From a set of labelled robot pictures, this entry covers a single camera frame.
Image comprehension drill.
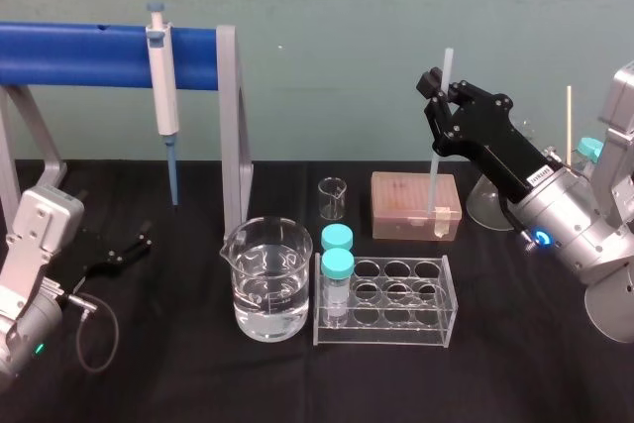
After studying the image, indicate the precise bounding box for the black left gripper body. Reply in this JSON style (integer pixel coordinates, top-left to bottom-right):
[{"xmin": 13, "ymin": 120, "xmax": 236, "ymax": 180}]
[{"xmin": 73, "ymin": 227, "xmax": 131, "ymax": 281}]

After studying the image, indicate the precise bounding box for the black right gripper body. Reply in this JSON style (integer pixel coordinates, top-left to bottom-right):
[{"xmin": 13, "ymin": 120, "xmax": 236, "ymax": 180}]
[{"xmin": 432, "ymin": 79, "xmax": 555, "ymax": 205}]

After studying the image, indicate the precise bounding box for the translucent white stirring rod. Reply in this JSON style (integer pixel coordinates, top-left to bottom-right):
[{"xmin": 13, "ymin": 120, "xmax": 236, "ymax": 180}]
[{"xmin": 425, "ymin": 48, "xmax": 456, "ymax": 219}]

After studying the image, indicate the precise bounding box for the clear glass funnel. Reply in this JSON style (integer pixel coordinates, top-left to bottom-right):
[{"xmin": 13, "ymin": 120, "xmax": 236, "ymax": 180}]
[{"xmin": 467, "ymin": 176, "xmax": 517, "ymax": 232}]

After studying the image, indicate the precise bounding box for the thin wooden stick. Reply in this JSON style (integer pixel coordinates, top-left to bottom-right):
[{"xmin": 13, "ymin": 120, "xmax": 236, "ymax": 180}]
[{"xmin": 566, "ymin": 85, "xmax": 574, "ymax": 167}]

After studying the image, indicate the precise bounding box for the teal capped glass bottle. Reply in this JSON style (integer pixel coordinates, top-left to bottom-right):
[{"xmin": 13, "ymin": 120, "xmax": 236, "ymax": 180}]
[{"xmin": 574, "ymin": 137, "xmax": 606, "ymax": 182}]

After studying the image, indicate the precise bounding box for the brown translucent pipette tip box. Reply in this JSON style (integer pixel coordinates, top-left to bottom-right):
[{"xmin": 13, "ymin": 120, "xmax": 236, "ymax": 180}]
[{"xmin": 370, "ymin": 170, "xmax": 465, "ymax": 243}]

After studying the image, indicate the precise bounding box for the white and blue pipette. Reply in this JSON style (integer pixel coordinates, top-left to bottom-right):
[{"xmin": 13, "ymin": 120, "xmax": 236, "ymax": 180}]
[{"xmin": 145, "ymin": 0, "xmax": 182, "ymax": 207}]

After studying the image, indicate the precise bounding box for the large glass beaker with water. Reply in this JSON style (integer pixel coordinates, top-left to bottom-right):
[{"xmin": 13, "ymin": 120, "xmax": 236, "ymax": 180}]
[{"xmin": 219, "ymin": 215, "xmax": 315, "ymax": 343}]

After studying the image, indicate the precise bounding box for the black table cloth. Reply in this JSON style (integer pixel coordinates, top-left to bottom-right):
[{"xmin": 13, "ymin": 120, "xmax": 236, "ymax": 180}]
[{"xmin": 0, "ymin": 159, "xmax": 634, "ymax": 423}]

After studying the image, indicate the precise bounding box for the small empty glass beaker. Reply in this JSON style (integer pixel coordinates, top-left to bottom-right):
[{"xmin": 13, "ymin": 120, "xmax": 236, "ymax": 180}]
[{"xmin": 317, "ymin": 176, "xmax": 349, "ymax": 221}]

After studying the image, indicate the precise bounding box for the teal capped sample tube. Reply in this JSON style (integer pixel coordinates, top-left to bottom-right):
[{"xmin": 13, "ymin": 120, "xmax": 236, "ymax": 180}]
[
  {"xmin": 320, "ymin": 247, "xmax": 357, "ymax": 329},
  {"xmin": 320, "ymin": 224, "xmax": 355, "ymax": 253}
]

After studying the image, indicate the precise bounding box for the clear acrylic tube rack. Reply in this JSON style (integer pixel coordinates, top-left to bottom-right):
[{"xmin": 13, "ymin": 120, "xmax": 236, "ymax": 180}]
[{"xmin": 312, "ymin": 254, "xmax": 458, "ymax": 349}]

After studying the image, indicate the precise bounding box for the thin dark left wrist cable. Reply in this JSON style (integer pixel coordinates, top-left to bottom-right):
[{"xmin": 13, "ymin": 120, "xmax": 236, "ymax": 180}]
[{"xmin": 62, "ymin": 292, "xmax": 121, "ymax": 374}]

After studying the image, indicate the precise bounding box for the grey rack support frame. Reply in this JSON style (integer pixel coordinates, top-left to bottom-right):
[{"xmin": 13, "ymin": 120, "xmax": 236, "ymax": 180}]
[
  {"xmin": 215, "ymin": 24, "xmax": 256, "ymax": 237},
  {"xmin": 0, "ymin": 84, "xmax": 68, "ymax": 219}
]

